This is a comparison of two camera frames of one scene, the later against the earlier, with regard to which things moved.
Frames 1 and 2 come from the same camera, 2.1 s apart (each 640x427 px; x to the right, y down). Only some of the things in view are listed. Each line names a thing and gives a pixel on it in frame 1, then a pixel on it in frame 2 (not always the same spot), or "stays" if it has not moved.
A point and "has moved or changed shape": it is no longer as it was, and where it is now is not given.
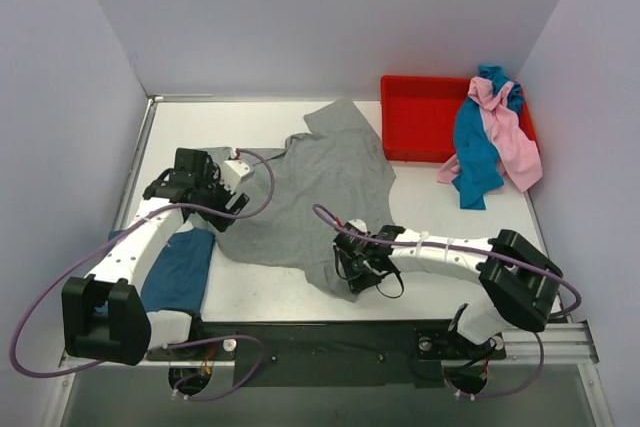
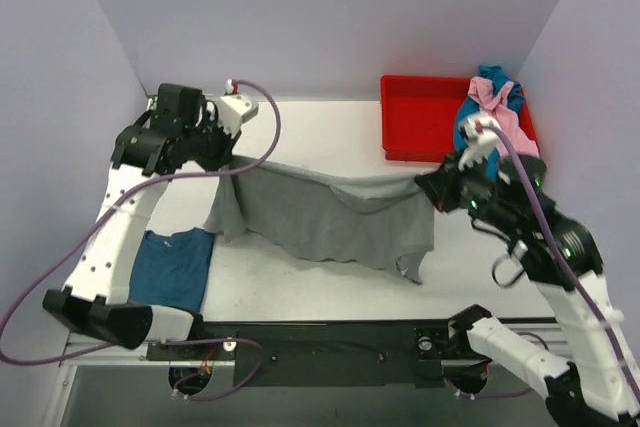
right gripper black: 357,272 -> 442,186
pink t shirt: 520,159 stays
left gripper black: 226,207 -> 218,148
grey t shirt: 338,165 has moved or changed shape
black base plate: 409,354 stays
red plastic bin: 419,116 stays
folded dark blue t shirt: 176,282 stays
